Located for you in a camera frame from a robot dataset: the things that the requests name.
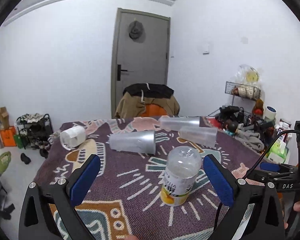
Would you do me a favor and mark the vitamin C drink bottle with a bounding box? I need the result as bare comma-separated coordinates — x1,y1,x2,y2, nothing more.
160,146,203,206

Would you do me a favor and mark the white labelled plastic cup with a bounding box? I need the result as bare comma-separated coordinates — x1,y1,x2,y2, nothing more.
59,126,87,151

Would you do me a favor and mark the lower clear plastic cup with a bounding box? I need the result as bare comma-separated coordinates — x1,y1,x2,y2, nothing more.
179,126,218,148

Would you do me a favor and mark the clear plastic cup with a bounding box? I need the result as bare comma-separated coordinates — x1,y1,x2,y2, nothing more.
179,126,218,148
159,116,200,132

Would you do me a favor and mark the frosted grey plastic cup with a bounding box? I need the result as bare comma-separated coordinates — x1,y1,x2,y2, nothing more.
109,130,156,154

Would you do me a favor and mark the upper clear plastic cup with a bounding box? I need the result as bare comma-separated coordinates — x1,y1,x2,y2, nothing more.
159,116,200,132

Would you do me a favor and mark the green tissue pack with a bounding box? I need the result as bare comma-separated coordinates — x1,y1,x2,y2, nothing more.
267,139,287,164

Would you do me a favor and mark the grey cloth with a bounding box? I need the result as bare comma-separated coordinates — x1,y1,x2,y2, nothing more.
235,130,264,152

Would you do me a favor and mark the black shoe on floor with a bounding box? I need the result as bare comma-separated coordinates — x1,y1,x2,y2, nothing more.
20,153,31,165

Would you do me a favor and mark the white tape roll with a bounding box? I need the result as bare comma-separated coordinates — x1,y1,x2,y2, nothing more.
263,106,277,121

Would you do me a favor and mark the green slipper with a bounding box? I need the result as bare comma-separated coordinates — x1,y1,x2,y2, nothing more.
0,151,11,175

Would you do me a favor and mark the black shoe rack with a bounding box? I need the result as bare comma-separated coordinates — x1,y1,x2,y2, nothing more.
15,113,53,149

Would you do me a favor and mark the orange box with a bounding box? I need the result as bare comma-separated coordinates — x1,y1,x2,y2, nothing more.
0,126,16,147

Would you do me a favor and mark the patterned purple tablecloth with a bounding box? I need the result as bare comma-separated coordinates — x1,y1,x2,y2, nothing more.
35,118,258,239

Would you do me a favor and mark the cardboard box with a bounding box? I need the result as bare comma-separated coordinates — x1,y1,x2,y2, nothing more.
0,107,10,130

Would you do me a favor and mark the orange chair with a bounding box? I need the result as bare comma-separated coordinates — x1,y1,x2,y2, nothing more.
140,104,172,117

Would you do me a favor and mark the black garment on chair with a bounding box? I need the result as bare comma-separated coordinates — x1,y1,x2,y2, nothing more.
122,83,174,99

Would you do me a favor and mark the grey door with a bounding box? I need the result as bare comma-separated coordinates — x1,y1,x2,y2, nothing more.
111,8,171,117

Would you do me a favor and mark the grey hat on door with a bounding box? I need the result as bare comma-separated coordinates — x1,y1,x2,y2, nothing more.
128,21,143,40

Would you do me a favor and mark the black cable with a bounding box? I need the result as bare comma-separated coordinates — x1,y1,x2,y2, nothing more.
214,129,300,230

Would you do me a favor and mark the wire wall basket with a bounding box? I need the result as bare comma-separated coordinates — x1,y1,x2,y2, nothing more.
225,81,261,101

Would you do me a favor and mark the wall light switch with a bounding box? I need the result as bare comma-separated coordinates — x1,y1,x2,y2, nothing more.
202,44,210,55

